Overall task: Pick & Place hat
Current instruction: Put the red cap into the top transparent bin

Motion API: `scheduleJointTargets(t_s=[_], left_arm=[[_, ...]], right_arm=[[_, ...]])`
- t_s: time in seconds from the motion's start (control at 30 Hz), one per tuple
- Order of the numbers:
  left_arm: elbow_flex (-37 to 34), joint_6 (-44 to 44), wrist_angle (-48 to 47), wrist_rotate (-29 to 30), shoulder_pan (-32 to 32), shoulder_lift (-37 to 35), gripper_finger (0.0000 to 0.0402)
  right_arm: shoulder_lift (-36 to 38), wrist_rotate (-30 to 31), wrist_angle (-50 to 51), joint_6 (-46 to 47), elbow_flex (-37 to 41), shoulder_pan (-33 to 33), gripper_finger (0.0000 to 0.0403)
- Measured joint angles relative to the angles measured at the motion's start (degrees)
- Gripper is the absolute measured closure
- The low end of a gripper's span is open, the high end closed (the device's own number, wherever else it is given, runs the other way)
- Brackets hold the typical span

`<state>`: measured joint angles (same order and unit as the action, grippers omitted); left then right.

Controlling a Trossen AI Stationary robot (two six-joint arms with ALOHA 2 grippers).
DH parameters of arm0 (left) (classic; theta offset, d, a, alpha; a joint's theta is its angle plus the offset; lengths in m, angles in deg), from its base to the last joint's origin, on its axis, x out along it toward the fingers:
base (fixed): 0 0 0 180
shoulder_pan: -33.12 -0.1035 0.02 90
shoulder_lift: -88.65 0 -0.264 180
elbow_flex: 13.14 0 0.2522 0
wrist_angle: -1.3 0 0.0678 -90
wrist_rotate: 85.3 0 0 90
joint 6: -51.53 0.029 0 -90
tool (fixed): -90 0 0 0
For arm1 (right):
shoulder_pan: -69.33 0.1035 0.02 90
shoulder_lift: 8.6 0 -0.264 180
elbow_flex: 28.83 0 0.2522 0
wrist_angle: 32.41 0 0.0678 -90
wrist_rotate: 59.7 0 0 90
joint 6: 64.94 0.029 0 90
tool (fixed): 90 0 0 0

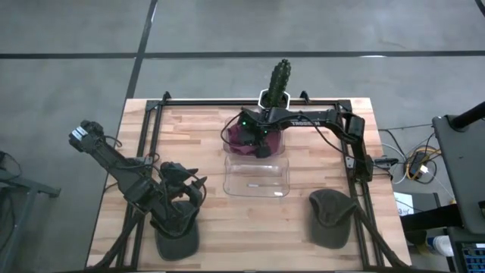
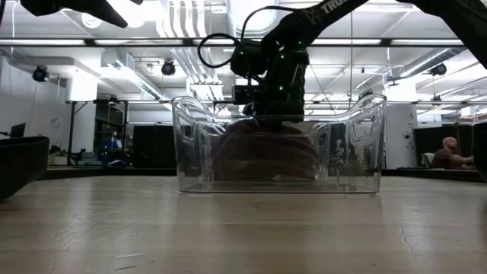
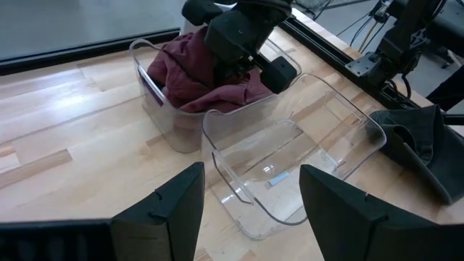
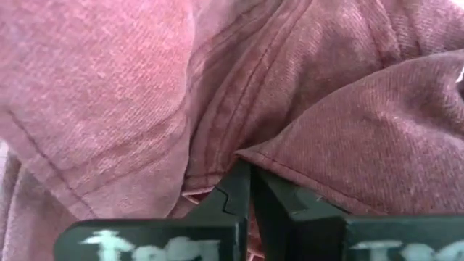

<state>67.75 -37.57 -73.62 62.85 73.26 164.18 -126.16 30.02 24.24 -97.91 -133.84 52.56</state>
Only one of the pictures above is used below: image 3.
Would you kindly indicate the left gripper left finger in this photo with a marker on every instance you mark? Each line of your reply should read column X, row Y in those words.
column 166, row 224

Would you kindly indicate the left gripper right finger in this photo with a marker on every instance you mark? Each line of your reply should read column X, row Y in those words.
column 344, row 224

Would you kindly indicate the dark grey cap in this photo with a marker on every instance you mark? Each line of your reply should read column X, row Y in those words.
column 417, row 145

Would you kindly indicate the clear plastic bin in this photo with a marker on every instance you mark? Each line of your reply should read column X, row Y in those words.
column 261, row 217
column 170, row 127

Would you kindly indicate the black table edge rail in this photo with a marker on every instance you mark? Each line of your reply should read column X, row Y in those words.
column 72, row 54
column 326, row 50

